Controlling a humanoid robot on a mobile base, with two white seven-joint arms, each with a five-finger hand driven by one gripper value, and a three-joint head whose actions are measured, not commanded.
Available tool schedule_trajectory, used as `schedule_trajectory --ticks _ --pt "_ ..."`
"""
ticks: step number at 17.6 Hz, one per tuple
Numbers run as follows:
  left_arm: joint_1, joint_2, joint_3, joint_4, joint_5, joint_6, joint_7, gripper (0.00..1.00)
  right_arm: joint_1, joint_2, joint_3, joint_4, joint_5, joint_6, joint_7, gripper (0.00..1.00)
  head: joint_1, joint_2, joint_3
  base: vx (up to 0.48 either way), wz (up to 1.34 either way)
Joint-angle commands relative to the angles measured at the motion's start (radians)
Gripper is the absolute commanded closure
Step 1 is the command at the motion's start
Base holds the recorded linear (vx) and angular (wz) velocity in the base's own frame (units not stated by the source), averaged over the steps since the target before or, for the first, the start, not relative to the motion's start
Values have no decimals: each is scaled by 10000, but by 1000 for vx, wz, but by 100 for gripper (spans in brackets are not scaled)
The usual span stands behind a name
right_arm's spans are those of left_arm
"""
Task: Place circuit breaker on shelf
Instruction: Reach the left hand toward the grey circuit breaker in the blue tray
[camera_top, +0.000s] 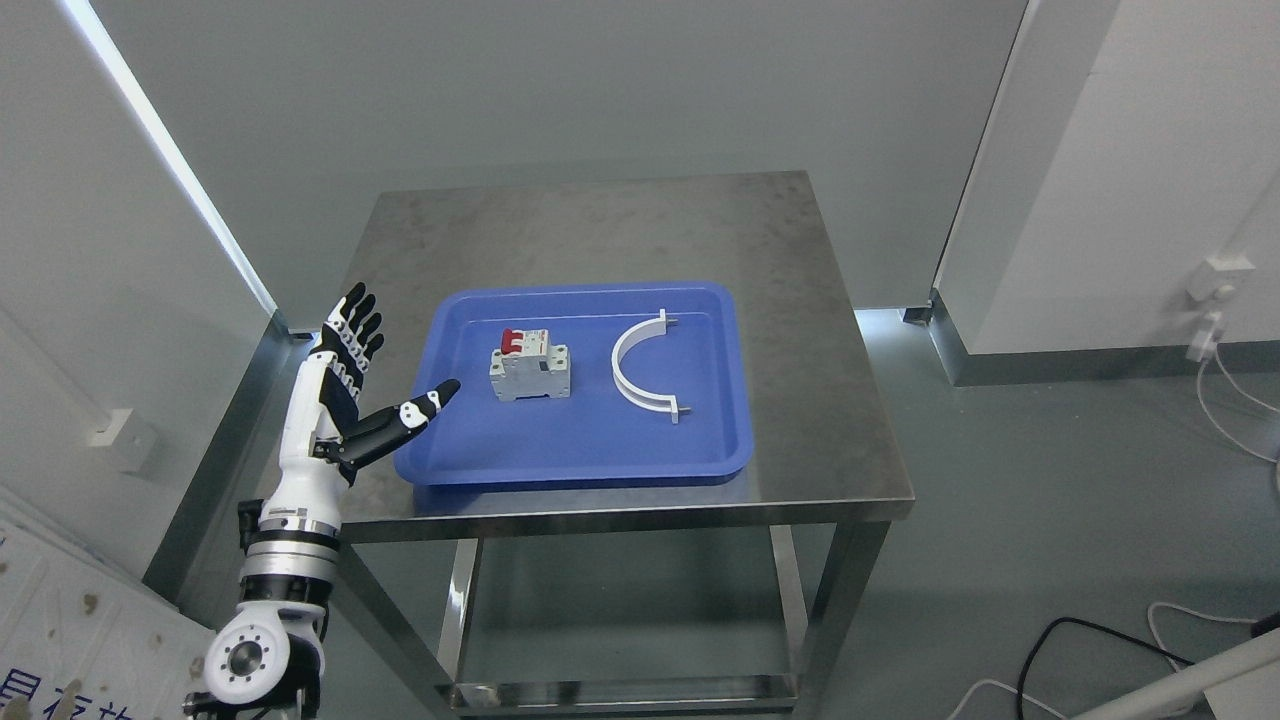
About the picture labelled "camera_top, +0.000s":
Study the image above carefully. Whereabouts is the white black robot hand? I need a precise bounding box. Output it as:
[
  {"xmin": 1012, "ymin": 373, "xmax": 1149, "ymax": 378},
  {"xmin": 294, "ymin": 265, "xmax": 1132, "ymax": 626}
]
[{"xmin": 259, "ymin": 282, "xmax": 461, "ymax": 536}]

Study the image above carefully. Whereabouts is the grey red circuit breaker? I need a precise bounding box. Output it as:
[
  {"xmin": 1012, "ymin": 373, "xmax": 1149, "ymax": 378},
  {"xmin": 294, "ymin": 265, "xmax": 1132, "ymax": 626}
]
[{"xmin": 489, "ymin": 328, "xmax": 572, "ymax": 402}]

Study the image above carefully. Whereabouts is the blue plastic tray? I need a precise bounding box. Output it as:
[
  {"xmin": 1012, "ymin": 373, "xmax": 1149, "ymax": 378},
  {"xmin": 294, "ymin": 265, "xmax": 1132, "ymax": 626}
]
[{"xmin": 394, "ymin": 281, "xmax": 754, "ymax": 491}]

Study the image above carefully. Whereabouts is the white printed sign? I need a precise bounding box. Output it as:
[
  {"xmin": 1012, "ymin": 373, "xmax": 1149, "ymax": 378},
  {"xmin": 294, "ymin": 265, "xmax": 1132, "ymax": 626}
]
[{"xmin": 1, "ymin": 491, "xmax": 212, "ymax": 719}]

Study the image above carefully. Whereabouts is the stainless steel table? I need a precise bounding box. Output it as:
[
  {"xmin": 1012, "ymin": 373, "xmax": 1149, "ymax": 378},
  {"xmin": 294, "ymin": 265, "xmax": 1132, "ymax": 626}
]
[{"xmin": 335, "ymin": 170, "xmax": 915, "ymax": 719}]

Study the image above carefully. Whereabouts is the white power plug adapter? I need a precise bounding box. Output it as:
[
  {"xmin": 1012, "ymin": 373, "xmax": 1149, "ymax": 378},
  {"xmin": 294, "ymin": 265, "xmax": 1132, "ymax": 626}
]
[{"xmin": 1185, "ymin": 310, "xmax": 1225, "ymax": 365}]

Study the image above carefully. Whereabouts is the white desk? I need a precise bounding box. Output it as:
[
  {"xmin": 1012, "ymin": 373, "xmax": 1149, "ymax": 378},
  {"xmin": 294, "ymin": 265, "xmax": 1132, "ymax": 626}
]
[{"xmin": 1078, "ymin": 629, "xmax": 1279, "ymax": 719}]

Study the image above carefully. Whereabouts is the white wall box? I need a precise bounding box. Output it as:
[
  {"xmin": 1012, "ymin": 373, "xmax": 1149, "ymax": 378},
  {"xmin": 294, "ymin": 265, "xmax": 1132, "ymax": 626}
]
[{"xmin": 88, "ymin": 407, "xmax": 159, "ymax": 475}]

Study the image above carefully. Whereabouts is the white semicircular bracket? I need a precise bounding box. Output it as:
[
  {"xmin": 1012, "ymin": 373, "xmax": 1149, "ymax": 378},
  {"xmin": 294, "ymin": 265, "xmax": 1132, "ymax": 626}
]
[{"xmin": 609, "ymin": 307, "xmax": 691, "ymax": 427}]

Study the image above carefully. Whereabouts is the black cable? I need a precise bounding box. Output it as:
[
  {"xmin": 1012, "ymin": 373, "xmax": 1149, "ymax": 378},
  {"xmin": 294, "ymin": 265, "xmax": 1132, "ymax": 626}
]
[{"xmin": 1016, "ymin": 616, "xmax": 1197, "ymax": 720}]

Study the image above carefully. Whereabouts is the white cable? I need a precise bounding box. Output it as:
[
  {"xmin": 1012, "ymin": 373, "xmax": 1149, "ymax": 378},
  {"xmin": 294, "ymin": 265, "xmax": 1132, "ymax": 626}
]
[{"xmin": 1196, "ymin": 340, "xmax": 1280, "ymax": 493}]

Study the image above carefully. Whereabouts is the white wall socket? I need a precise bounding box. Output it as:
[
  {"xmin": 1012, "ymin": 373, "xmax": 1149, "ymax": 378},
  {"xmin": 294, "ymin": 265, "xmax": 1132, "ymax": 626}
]
[{"xmin": 1185, "ymin": 255, "xmax": 1256, "ymax": 304}]

